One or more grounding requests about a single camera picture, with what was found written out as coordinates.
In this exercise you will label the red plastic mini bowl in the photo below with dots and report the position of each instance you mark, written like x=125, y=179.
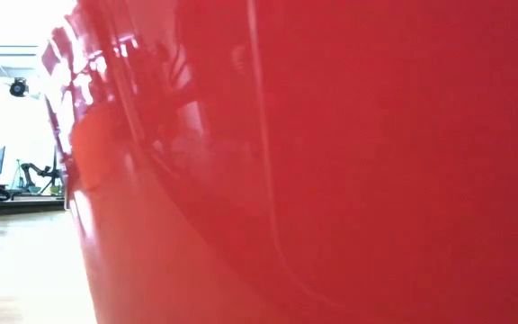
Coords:
x=331, y=180

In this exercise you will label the black background robot arm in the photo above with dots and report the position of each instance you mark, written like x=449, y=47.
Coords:
x=34, y=171

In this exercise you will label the yellow-green cup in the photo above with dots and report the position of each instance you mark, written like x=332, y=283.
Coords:
x=55, y=190

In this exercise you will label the black ceiling-hung camera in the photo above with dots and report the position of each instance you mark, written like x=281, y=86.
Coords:
x=18, y=87

